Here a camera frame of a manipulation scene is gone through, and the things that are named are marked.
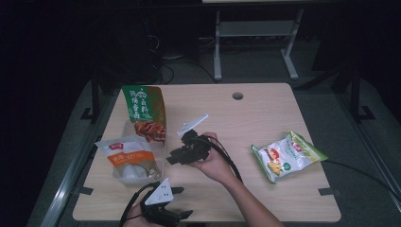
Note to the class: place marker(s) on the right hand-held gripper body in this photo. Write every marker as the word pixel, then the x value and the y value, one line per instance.
pixel 197 148

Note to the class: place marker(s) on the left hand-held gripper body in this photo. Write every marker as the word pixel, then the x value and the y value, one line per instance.
pixel 159 194

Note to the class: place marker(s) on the clear plastic container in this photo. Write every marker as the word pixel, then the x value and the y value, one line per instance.
pixel 138 182

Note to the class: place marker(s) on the white and orange food packet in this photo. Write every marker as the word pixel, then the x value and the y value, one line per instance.
pixel 132 157

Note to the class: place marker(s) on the green braised food pouch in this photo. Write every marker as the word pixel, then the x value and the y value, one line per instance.
pixel 142 104

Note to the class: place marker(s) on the person's right hand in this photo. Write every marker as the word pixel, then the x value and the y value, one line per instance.
pixel 214 167

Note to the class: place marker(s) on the person's left hand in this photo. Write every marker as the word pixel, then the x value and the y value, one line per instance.
pixel 138 217

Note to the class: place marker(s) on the black tape strip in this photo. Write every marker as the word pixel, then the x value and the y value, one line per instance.
pixel 85 190
pixel 329 191

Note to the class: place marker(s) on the green and white snack bag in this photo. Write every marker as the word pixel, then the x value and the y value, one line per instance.
pixel 287 154

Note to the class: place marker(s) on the black metal stand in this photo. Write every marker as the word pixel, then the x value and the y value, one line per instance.
pixel 95 94
pixel 356 94

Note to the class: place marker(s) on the white metal stand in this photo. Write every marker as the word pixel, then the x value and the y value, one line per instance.
pixel 255 28

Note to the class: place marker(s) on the grey metal floor rail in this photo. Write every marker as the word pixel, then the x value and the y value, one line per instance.
pixel 72 176

